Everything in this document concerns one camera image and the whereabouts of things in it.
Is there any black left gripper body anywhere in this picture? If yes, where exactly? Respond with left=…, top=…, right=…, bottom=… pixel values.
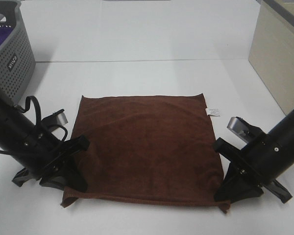
left=22, top=136, right=90, bottom=181

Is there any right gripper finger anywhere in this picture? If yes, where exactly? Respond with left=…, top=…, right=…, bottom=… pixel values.
left=266, top=180, right=293, bottom=204
left=214, top=163, right=264, bottom=203

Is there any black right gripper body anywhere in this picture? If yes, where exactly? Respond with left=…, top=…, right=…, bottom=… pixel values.
left=213, top=134, right=284, bottom=185

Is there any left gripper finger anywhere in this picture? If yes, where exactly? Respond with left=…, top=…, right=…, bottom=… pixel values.
left=39, top=156, right=88, bottom=192
left=12, top=168, right=37, bottom=187

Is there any brown towel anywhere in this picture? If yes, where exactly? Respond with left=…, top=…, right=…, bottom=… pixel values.
left=62, top=94, right=230, bottom=212

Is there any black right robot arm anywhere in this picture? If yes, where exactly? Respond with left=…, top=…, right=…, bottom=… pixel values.
left=213, top=109, right=294, bottom=203

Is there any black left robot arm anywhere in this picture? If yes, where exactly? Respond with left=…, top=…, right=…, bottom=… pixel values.
left=0, top=88, right=90, bottom=192

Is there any grey perforated basket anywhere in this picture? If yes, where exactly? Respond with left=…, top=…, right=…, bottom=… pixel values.
left=0, top=0, right=36, bottom=106

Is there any beige plastic bin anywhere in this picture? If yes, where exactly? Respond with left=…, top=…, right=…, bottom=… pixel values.
left=248, top=0, right=294, bottom=114

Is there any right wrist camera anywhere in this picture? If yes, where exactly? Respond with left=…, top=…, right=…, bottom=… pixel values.
left=227, top=117, right=263, bottom=143

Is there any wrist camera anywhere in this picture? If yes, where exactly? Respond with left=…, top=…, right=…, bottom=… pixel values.
left=227, top=117, right=263, bottom=143
left=41, top=109, right=68, bottom=132

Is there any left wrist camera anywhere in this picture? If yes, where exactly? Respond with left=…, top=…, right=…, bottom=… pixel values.
left=41, top=109, right=68, bottom=132

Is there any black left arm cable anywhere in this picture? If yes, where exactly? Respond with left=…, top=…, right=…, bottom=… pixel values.
left=0, top=95, right=69, bottom=157

